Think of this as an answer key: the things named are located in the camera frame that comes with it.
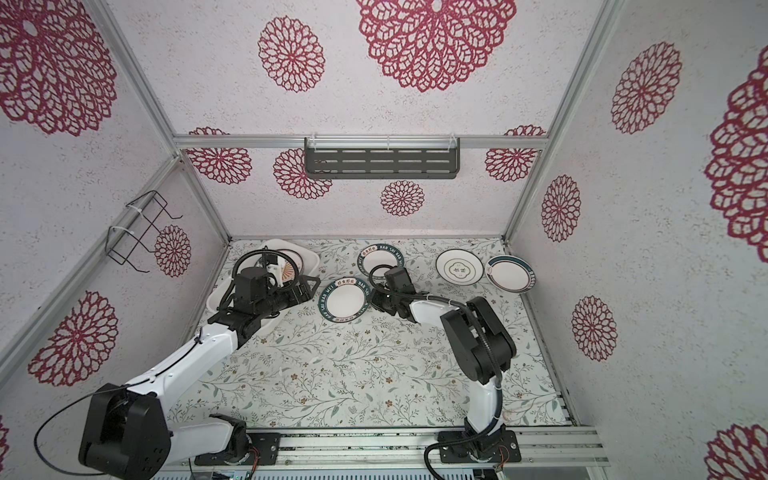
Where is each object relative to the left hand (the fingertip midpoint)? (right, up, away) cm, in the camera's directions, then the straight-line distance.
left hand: (310, 288), depth 84 cm
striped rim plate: (+68, +3, +27) cm, 73 cm away
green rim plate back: (+18, +9, +29) cm, 35 cm away
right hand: (+15, -2, +12) cm, 19 cm away
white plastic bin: (-8, +9, -12) cm, 17 cm away
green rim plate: (+8, -5, +16) cm, 19 cm away
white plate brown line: (+49, +6, +29) cm, 57 cm away
